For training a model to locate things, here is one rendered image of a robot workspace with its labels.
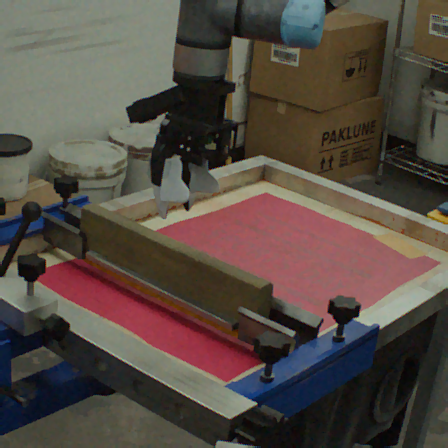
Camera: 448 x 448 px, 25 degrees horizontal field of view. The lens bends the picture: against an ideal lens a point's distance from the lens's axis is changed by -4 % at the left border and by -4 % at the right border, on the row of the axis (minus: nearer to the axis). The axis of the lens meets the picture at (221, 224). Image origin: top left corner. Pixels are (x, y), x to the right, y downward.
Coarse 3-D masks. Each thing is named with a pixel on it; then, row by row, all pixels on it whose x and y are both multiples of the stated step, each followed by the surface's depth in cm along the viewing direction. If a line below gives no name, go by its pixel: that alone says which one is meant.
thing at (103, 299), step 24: (216, 216) 188; (240, 216) 190; (288, 216) 192; (312, 216) 193; (72, 264) 163; (72, 288) 156; (96, 288) 157; (120, 288) 158; (96, 312) 149; (120, 312) 150; (144, 312) 151
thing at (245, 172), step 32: (256, 160) 209; (224, 192) 200; (320, 192) 200; (352, 192) 198; (384, 224) 192; (416, 224) 187; (0, 256) 159; (416, 288) 160; (384, 320) 149; (416, 320) 156; (160, 352) 134
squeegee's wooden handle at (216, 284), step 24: (96, 216) 157; (120, 216) 157; (96, 240) 158; (120, 240) 155; (144, 240) 151; (168, 240) 150; (120, 264) 156; (144, 264) 152; (168, 264) 149; (192, 264) 146; (216, 264) 144; (168, 288) 150; (192, 288) 147; (216, 288) 144; (240, 288) 141; (264, 288) 139; (264, 312) 142
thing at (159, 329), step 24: (336, 240) 184; (360, 240) 185; (408, 264) 177; (432, 264) 178; (360, 288) 166; (384, 288) 167; (168, 312) 152; (312, 312) 157; (144, 336) 144; (168, 336) 145; (192, 336) 146; (216, 336) 147; (192, 360) 140; (216, 360) 140; (240, 360) 141
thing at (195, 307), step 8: (88, 256) 159; (96, 256) 158; (104, 264) 156; (112, 264) 156; (120, 272) 154; (128, 272) 154; (136, 280) 153; (144, 280) 152; (144, 288) 152; (152, 288) 151; (160, 288) 150; (168, 296) 149; (176, 296) 148; (184, 304) 147; (192, 304) 146; (200, 304) 147; (200, 312) 145; (208, 312) 145; (216, 312) 145; (216, 320) 144; (224, 320) 143; (232, 320) 143; (232, 328) 142
